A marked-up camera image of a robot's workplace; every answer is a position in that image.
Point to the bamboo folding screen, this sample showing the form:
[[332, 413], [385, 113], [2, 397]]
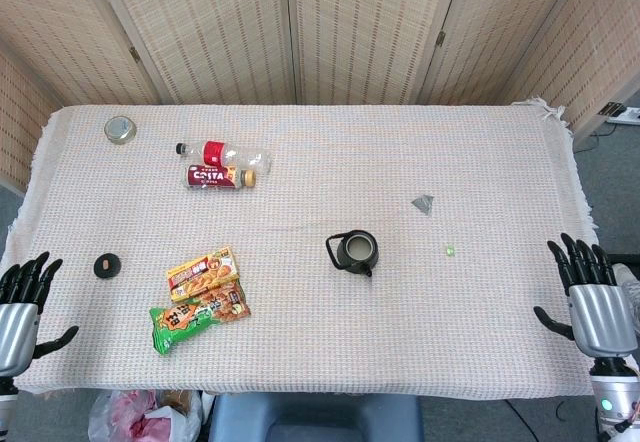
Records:
[[215, 27]]

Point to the blue grey chair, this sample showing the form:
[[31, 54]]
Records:
[[315, 419]]

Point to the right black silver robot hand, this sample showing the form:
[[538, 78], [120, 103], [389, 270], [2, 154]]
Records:
[[600, 317]]

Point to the beige woven tablecloth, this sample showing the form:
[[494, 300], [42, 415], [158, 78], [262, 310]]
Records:
[[325, 322]]

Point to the white power strip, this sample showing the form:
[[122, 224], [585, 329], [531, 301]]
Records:
[[625, 113]]

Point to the Costa coffee bottle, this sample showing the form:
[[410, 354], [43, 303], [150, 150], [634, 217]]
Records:
[[215, 177]]

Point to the clear bottle red label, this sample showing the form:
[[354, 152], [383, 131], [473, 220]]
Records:
[[225, 154]]

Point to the black teapot lid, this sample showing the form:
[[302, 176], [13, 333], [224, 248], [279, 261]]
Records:
[[107, 266]]

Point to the green snack bag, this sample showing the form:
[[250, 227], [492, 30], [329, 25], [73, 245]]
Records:
[[195, 319]]

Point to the white pink plastic bag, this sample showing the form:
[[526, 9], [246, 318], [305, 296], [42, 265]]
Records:
[[145, 419]]

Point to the round metal tin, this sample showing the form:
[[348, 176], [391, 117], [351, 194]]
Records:
[[120, 130]]

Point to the grey tea bag green tag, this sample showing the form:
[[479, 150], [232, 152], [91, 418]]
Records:
[[424, 204]]

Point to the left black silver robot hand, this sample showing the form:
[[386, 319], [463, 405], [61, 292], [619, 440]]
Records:
[[15, 322]]

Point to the black teapot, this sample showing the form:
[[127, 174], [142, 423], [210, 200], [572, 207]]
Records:
[[357, 257]]

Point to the yellow snack box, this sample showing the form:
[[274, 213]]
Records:
[[202, 272]]

